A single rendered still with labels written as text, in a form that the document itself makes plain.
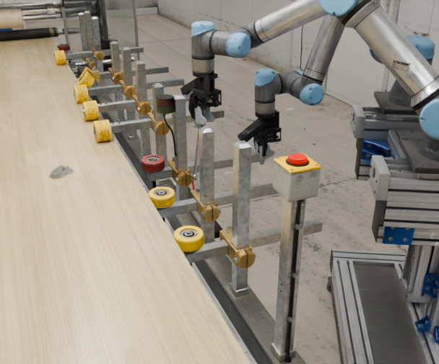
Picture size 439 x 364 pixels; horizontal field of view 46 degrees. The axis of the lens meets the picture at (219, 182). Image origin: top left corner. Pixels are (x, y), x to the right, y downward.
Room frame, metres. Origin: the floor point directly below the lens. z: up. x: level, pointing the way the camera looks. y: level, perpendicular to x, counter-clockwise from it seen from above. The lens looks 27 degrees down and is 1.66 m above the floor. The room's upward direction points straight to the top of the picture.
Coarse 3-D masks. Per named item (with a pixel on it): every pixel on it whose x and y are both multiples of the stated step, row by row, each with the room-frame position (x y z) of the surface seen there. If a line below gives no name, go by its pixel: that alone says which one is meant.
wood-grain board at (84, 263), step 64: (0, 64) 2.99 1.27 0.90; (64, 64) 2.99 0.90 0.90; (0, 128) 1.96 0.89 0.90; (64, 128) 1.96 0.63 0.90; (0, 192) 1.41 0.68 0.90; (64, 192) 1.41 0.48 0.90; (128, 192) 1.41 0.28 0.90; (0, 256) 1.07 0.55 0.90; (64, 256) 1.07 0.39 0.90; (128, 256) 1.07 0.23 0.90; (0, 320) 0.84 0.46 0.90; (64, 320) 0.84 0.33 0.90; (128, 320) 0.84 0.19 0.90; (192, 320) 0.84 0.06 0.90
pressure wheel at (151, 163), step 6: (150, 156) 1.67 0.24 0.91; (156, 156) 1.67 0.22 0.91; (144, 162) 1.62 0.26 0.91; (150, 162) 1.62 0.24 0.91; (156, 162) 1.62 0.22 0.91; (162, 162) 1.63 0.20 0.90; (144, 168) 1.62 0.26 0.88; (150, 168) 1.61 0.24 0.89; (156, 168) 1.61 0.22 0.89; (162, 168) 1.63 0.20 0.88
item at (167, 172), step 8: (256, 152) 1.81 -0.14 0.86; (216, 160) 1.74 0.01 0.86; (224, 160) 1.74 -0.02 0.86; (232, 160) 1.75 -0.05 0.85; (256, 160) 1.79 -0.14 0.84; (168, 168) 1.67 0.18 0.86; (192, 168) 1.69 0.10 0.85; (216, 168) 1.73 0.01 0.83; (152, 176) 1.63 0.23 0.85; (160, 176) 1.64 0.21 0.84; (168, 176) 1.66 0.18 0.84
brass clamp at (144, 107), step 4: (132, 96) 2.17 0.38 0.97; (136, 96) 2.16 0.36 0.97; (136, 100) 2.11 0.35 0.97; (148, 100) 2.10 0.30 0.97; (136, 104) 2.10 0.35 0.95; (140, 104) 2.08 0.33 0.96; (144, 104) 2.07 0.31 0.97; (148, 104) 2.07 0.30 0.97; (136, 108) 2.11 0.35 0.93; (140, 108) 2.06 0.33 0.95; (144, 108) 2.07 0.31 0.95; (148, 108) 2.07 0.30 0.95; (140, 112) 2.08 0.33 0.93; (144, 112) 2.07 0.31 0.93; (148, 112) 2.07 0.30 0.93
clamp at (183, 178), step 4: (168, 160) 1.72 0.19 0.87; (168, 164) 1.71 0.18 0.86; (172, 164) 1.68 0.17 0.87; (172, 168) 1.67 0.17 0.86; (176, 172) 1.62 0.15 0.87; (180, 172) 1.62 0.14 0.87; (184, 172) 1.62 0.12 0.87; (188, 172) 1.63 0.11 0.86; (176, 176) 1.62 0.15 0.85; (180, 176) 1.60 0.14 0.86; (184, 176) 1.60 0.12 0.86; (188, 176) 1.61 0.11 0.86; (176, 180) 1.60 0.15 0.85; (180, 180) 1.60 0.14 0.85; (184, 180) 1.60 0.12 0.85; (188, 180) 1.61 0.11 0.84; (180, 184) 1.60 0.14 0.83; (184, 184) 1.60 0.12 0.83; (188, 184) 1.61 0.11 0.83
